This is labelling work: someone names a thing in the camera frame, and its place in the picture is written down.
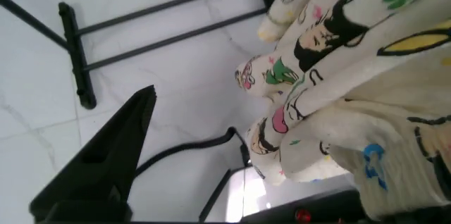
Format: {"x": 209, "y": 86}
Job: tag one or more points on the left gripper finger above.
{"x": 102, "y": 167}

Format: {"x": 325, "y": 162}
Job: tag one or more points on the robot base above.
{"x": 327, "y": 207}

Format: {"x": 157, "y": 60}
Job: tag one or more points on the cream printed garment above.
{"x": 352, "y": 76}

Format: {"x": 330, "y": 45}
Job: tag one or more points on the black clothes rack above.
{"x": 77, "y": 58}

